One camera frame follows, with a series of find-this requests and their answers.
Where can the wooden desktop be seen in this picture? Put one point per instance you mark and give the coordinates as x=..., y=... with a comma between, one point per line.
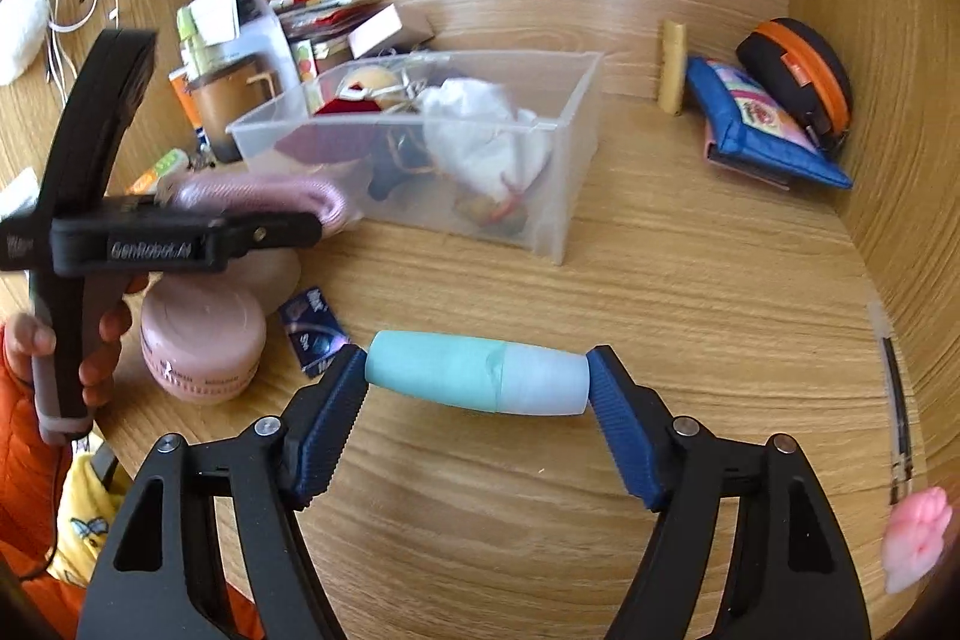
x=600, y=280

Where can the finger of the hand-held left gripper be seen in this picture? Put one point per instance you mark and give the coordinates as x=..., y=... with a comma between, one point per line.
x=270, y=233

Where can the fruit-print packet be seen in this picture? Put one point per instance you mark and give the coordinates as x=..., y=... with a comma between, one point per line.
x=304, y=63

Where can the dark blue foil packet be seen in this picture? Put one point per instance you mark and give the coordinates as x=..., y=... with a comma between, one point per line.
x=311, y=329

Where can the pile of snack sachets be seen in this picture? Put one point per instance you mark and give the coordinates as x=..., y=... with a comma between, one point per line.
x=315, y=6

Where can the pink round jar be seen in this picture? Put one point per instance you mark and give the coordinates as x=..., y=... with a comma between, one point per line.
x=202, y=344

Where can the green and orange tube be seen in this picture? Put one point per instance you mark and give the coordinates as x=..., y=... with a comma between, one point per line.
x=161, y=168

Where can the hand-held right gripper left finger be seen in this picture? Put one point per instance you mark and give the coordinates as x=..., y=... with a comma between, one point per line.
x=330, y=422

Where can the white fluffy item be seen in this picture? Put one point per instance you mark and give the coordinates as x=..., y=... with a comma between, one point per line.
x=16, y=36

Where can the yellow printed clothing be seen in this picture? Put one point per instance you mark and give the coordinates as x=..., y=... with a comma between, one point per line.
x=86, y=520

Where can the clear plastic storage box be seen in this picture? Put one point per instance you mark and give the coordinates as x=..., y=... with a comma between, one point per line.
x=465, y=160

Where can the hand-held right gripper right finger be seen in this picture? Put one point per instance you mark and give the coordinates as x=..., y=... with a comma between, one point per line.
x=622, y=430

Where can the pink paw toy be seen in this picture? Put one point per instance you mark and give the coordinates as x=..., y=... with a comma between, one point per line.
x=916, y=539

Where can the blue zip pouch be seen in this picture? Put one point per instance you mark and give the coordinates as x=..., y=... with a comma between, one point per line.
x=757, y=123

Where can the teal and white tube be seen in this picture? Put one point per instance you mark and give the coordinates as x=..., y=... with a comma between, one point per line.
x=480, y=374

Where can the beige cork cylinder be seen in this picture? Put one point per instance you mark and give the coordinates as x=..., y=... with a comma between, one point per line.
x=673, y=66

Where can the brown ceramic mug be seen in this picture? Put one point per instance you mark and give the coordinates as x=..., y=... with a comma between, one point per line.
x=225, y=100

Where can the white tissue bag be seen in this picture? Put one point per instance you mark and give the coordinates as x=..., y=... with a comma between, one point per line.
x=480, y=130

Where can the cream plastic cup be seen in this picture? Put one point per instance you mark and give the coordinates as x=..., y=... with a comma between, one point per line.
x=270, y=276

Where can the small white box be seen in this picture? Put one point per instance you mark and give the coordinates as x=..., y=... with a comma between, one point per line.
x=382, y=31

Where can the person's left forearm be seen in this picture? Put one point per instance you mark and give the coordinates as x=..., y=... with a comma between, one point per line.
x=19, y=482

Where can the person's left hand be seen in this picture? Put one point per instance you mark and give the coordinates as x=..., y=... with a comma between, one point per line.
x=105, y=355

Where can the black and orange zip case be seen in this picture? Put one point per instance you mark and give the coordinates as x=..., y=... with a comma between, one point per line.
x=802, y=78

